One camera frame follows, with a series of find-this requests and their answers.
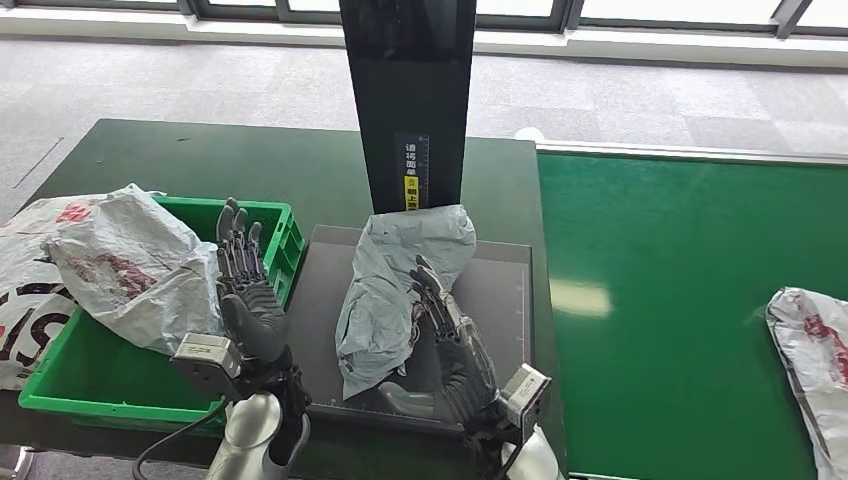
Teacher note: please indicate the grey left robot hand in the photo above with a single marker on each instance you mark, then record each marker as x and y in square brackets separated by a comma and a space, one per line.
[252, 311]

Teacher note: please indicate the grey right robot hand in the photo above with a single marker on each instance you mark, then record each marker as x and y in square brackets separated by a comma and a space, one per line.
[464, 378]

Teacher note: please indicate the grey parcel bag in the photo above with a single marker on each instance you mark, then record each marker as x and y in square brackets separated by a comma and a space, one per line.
[391, 265]
[815, 358]
[132, 265]

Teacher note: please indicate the black inbound scanner machine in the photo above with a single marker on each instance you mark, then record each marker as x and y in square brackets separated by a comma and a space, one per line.
[497, 298]

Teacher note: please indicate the green conveyor belt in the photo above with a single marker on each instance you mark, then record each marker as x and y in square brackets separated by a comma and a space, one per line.
[662, 232]

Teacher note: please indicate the white conveyor end cap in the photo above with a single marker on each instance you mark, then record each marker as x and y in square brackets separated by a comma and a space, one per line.
[528, 135]

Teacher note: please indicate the green plastic crate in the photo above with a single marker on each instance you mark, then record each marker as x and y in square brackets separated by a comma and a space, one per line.
[99, 384]

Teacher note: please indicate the yellow black label strip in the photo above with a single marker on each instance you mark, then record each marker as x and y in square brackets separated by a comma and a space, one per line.
[412, 166]

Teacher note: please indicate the large white printed bag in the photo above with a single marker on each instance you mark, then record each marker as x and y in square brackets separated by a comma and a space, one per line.
[20, 318]

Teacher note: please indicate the metal table foot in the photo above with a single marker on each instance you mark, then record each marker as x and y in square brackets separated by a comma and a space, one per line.
[16, 464]

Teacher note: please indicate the white window sill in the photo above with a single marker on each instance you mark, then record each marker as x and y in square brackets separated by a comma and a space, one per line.
[132, 30]

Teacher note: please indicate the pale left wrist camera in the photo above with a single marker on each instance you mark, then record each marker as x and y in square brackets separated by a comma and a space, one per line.
[205, 361]

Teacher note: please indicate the silver conveyor side rail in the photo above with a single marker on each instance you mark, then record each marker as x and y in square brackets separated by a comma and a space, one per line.
[662, 152]

